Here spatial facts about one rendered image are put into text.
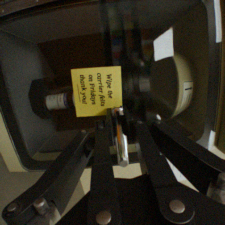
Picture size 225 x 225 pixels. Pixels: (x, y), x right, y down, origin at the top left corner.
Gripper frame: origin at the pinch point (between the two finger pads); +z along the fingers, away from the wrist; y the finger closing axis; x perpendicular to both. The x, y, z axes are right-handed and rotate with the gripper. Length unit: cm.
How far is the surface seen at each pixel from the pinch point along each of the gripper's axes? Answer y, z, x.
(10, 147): -22.8, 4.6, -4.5
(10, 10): -14.5, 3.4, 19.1
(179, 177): 39, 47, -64
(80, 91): -5.4, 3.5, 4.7
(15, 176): -26.0, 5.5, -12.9
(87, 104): -4.6, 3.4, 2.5
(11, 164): -24.3, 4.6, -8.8
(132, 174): 7, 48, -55
